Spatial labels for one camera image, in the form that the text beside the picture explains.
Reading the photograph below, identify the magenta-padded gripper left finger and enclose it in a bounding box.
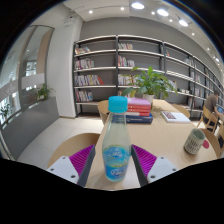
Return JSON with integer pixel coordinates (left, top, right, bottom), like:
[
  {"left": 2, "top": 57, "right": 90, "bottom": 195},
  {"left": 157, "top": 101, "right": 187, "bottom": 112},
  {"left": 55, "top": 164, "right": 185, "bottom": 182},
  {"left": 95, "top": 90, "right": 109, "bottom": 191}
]
[{"left": 45, "top": 143, "right": 97, "bottom": 188}]

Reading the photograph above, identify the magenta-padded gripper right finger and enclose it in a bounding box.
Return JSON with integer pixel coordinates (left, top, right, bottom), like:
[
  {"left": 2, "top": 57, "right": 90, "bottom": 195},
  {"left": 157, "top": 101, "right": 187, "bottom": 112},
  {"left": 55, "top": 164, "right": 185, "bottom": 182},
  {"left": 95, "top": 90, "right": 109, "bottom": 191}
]
[{"left": 130, "top": 143, "right": 180, "bottom": 188}]

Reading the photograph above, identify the clear bottle with blue cap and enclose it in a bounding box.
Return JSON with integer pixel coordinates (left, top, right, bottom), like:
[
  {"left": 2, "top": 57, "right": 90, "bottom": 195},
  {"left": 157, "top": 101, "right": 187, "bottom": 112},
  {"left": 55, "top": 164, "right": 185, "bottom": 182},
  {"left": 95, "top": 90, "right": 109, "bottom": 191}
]
[{"left": 101, "top": 95, "right": 133, "bottom": 183}]

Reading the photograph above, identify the round-backed wooden chair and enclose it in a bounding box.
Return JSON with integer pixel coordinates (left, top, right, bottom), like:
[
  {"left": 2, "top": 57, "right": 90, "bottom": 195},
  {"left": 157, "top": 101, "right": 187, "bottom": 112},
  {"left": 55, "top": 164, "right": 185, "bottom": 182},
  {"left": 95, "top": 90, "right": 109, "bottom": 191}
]
[
  {"left": 46, "top": 132, "right": 101, "bottom": 168},
  {"left": 97, "top": 99, "right": 111, "bottom": 125},
  {"left": 199, "top": 127, "right": 223, "bottom": 158},
  {"left": 170, "top": 103, "right": 191, "bottom": 119}
]

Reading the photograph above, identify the grey patterned mug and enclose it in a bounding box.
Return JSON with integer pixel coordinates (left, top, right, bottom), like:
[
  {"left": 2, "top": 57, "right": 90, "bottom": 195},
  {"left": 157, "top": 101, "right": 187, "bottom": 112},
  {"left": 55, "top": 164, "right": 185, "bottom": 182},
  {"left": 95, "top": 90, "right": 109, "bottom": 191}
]
[{"left": 183, "top": 128, "right": 207, "bottom": 155}]

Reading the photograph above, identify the dark blue book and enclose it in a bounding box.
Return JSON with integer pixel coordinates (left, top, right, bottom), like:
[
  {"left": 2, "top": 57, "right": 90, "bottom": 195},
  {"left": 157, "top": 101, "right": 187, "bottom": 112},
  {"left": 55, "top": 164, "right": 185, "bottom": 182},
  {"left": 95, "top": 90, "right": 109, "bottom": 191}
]
[{"left": 125, "top": 112, "right": 154, "bottom": 125}]

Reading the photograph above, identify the flat white book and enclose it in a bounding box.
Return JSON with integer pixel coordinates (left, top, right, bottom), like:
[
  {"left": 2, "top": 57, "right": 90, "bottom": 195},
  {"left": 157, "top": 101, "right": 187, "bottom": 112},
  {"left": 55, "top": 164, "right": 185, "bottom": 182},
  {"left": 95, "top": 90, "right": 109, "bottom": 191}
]
[{"left": 160, "top": 110, "right": 192, "bottom": 125}]

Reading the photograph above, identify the red book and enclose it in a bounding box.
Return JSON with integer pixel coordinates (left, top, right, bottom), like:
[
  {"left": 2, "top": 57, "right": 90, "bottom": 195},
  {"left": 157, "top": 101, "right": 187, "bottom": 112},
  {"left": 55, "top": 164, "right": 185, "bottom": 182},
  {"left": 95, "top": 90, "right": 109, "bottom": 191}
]
[{"left": 126, "top": 104, "right": 152, "bottom": 117}]

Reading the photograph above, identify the group of slatted wooden chairs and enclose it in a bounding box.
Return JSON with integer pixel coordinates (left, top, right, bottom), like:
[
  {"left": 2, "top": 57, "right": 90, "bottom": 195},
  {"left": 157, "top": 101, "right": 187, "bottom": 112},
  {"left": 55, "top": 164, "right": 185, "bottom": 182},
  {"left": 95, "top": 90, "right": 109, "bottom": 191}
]
[{"left": 196, "top": 105, "right": 224, "bottom": 149}]

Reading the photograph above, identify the pink book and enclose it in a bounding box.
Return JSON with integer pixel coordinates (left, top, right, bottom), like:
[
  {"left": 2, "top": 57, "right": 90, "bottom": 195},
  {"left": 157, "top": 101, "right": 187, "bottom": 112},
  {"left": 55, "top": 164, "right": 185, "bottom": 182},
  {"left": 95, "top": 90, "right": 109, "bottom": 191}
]
[{"left": 126, "top": 97, "right": 152, "bottom": 107}]

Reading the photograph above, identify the small green potted plant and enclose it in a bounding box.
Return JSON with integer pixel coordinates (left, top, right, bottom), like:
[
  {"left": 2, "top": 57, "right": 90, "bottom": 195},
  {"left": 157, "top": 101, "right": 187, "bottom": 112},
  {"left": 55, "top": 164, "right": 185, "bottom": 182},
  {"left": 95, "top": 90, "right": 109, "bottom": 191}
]
[
  {"left": 35, "top": 83, "right": 56, "bottom": 103},
  {"left": 0, "top": 103, "right": 13, "bottom": 122}
]

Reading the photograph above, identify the leafy green potted plant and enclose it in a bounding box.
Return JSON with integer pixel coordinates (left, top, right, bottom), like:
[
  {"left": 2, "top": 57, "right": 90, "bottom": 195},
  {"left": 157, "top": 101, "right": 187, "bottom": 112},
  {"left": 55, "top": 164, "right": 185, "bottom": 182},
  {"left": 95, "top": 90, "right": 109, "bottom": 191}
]
[{"left": 121, "top": 65, "right": 178, "bottom": 104}]

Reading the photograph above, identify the grey shelf unit with books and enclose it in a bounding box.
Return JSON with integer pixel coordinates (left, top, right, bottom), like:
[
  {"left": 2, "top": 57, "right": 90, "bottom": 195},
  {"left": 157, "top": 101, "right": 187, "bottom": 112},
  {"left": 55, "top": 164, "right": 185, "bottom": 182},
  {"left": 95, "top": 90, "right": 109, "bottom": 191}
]
[{"left": 72, "top": 34, "right": 224, "bottom": 119}]

